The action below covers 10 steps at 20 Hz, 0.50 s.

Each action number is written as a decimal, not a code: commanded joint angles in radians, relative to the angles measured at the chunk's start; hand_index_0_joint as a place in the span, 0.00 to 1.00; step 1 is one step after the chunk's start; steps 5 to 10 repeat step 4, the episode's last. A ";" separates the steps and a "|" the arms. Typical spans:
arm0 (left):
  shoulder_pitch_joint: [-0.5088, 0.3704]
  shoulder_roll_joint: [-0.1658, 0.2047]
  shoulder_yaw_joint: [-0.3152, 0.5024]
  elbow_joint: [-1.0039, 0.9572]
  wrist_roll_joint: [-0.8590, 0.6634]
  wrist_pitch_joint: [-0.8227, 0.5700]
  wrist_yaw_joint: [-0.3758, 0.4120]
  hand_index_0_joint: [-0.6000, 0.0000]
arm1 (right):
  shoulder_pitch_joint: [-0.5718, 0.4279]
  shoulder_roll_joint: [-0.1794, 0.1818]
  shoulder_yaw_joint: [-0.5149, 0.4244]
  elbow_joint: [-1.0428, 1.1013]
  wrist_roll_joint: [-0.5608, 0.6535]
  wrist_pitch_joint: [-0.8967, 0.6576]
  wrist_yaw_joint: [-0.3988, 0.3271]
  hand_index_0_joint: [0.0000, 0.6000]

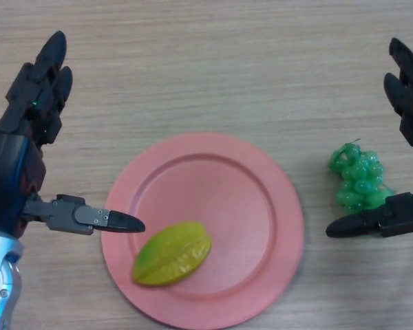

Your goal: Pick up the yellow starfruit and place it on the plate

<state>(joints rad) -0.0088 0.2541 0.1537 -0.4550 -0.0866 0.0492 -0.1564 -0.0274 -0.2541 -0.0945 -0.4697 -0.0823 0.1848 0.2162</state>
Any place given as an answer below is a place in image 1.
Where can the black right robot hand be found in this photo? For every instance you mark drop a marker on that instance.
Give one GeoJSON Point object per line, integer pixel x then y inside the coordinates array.
{"type": "Point", "coordinates": [404, 214]}

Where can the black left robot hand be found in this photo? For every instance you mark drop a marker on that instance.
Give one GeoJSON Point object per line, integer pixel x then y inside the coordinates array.
{"type": "Point", "coordinates": [10, 172]}

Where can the yellow starfruit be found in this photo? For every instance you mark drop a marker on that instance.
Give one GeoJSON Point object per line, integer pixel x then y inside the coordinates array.
{"type": "Point", "coordinates": [172, 256]}

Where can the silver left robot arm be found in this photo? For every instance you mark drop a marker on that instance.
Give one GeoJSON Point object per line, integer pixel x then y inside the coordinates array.
{"type": "Point", "coordinates": [0, 275]}

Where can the pink round plate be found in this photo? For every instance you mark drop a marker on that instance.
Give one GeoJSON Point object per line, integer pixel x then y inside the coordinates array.
{"type": "Point", "coordinates": [227, 192]}

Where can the green grape bunch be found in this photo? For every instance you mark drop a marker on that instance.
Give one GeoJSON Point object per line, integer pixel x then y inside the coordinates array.
{"type": "Point", "coordinates": [359, 175]}

